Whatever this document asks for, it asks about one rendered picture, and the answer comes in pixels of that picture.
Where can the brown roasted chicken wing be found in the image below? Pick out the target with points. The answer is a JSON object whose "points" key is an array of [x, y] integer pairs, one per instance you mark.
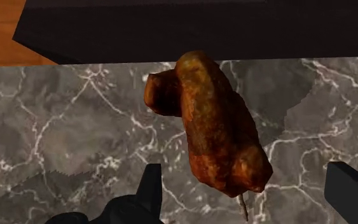
{"points": [[211, 127]]}

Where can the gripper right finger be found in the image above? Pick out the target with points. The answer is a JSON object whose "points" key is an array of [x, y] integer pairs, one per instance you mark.
{"points": [[350, 195]]}

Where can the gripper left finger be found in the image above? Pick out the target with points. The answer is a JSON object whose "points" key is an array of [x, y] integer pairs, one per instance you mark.
{"points": [[147, 198]]}

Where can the black robot stand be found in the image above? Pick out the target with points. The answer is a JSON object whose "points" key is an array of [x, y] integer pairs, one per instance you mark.
{"points": [[197, 29]]}

